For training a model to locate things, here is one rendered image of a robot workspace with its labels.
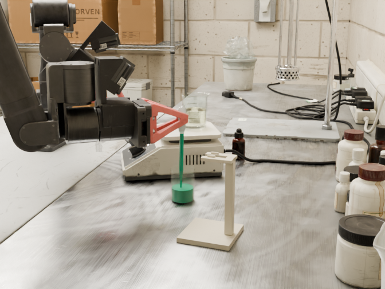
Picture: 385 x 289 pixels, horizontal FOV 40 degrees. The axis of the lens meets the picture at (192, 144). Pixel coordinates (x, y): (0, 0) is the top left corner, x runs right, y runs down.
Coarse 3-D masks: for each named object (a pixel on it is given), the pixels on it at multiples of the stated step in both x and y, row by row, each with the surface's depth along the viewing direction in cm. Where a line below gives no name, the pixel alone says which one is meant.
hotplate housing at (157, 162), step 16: (160, 144) 104; (176, 144) 103; (192, 144) 104; (208, 144) 104; (144, 160) 102; (160, 160) 103; (176, 160) 103; (192, 160) 104; (128, 176) 103; (144, 176) 104; (160, 176) 104
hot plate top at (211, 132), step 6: (210, 126) 111; (174, 132) 105; (186, 132) 105; (192, 132) 105; (198, 132) 105; (204, 132) 105; (210, 132) 105; (216, 132) 105; (162, 138) 103; (168, 138) 102; (174, 138) 103; (186, 138) 103; (192, 138) 103; (198, 138) 104; (204, 138) 104; (210, 138) 104; (216, 138) 104
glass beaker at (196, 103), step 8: (184, 96) 106; (192, 96) 105; (200, 96) 105; (184, 104) 107; (192, 104) 106; (200, 104) 106; (192, 112) 106; (200, 112) 106; (192, 120) 107; (200, 120) 107; (192, 128) 107; (200, 128) 107
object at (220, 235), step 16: (208, 160) 75; (224, 160) 74; (192, 224) 82; (208, 224) 82; (224, 224) 78; (240, 224) 82; (176, 240) 77; (192, 240) 76; (208, 240) 76; (224, 240) 76
